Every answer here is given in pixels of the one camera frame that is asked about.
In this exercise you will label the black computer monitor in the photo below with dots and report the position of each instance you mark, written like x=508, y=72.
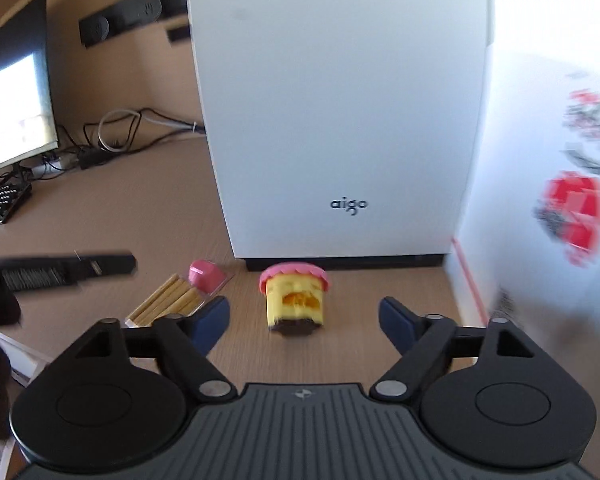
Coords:
x=15, y=110

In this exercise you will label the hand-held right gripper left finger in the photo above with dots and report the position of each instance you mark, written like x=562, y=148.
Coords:
x=210, y=322

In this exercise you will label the pink round toy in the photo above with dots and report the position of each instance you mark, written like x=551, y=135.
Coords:
x=205, y=272

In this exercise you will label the clear box of yellow sticks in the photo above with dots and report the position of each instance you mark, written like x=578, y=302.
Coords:
x=165, y=300

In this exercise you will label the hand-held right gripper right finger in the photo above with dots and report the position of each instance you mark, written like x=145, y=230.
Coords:
x=397, y=322

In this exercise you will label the white printed card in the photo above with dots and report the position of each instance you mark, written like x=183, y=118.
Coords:
x=530, y=185

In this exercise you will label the small white device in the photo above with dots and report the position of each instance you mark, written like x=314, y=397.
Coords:
x=57, y=161

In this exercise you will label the black wall power strip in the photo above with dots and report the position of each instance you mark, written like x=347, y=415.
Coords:
x=130, y=12

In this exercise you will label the black power adapter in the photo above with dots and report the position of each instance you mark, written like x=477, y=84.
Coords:
x=97, y=159

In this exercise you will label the black and white keyboard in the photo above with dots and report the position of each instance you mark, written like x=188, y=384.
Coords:
x=0, y=202

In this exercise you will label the black brush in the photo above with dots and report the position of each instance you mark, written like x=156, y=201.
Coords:
x=105, y=264

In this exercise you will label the yellow toy cake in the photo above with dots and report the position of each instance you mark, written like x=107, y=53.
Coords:
x=292, y=300

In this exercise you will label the white computer case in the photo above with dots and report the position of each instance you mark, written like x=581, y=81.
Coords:
x=340, y=110

